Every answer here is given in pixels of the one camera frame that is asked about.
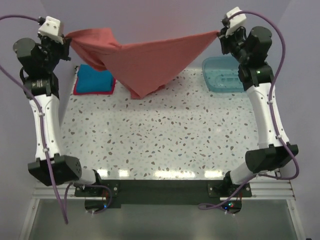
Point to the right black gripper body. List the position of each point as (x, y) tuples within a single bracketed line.
[(234, 44)]

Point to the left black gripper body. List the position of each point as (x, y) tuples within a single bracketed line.
[(53, 51)]

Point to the salmon pink t shirt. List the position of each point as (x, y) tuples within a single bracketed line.
[(143, 68)]

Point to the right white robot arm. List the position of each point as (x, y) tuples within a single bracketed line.
[(274, 149)]

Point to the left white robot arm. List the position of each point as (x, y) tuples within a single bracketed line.
[(41, 86)]

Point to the teal plastic basin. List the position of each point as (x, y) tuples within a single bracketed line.
[(220, 74)]

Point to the folded red t shirt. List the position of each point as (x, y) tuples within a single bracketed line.
[(94, 86)]

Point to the folded blue t shirt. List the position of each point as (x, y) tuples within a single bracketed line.
[(87, 71)]

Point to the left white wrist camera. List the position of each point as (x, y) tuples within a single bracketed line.
[(52, 28)]

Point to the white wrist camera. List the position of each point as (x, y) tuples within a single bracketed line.
[(232, 21), (52, 28)]

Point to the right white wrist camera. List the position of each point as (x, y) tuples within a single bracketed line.
[(232, 21)]

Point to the aluminium frame rail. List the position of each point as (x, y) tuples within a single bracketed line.
[(261, 189)]

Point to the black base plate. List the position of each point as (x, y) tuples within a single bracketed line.
[(205, 194)]

